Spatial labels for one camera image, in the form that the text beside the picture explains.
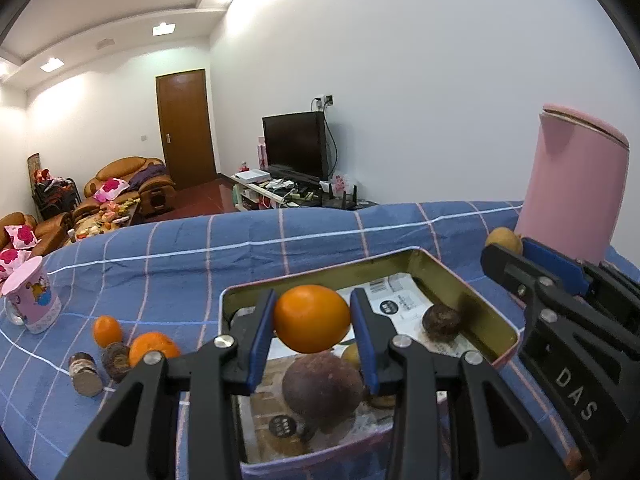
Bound brown leather sofa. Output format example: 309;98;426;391
0;211;73;261

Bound pink tin box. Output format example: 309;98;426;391
218;246;521;480

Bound dark brown water chestnut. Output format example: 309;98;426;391
421;303;463;344
101;342;133;382

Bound brown leather armchair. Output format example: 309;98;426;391
82;156;176;221

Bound black router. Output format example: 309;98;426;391
322;185;361;208

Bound purple sugarcane piece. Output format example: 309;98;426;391
68;352;105;398
367;391;398;411

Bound white printed paper packets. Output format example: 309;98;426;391
240;274;466;463

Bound pink insulated jug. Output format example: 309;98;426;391
515;102;629;265

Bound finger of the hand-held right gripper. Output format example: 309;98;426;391
522;238;640;333
481;245;576;326

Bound pink lidded cartoon mug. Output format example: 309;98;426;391
0;256;62;335

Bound white television stand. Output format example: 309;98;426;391
230;172;361;211

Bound black television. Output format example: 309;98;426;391
262;111;331;183

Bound blue checkered bedsheet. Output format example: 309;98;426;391
0;201;640;480

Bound purple sweet potato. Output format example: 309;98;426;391
281;353;366;433

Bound brown wooden door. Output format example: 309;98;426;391
155;69;218;191

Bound coffee table with snacks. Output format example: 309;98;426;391
67;200;141;243

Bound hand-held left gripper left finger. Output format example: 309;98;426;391
54;288;278;480

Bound wrinkled orange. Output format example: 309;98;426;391
128;332;182;368

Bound pink floral pillow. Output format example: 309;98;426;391
0;247;31;278
96;178;128;201
5;225;38;250

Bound oval smooth orange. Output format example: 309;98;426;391
273;284;352;354

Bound rack with clothes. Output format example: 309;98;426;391
31;167;81;218

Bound round smooth orange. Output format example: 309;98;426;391
93;315;123;349

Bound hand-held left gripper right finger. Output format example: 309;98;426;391
350;287;586;480

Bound purple blanket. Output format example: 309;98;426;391
129;164;168;188

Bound pink and white gift bag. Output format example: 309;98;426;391
331;174;358;198

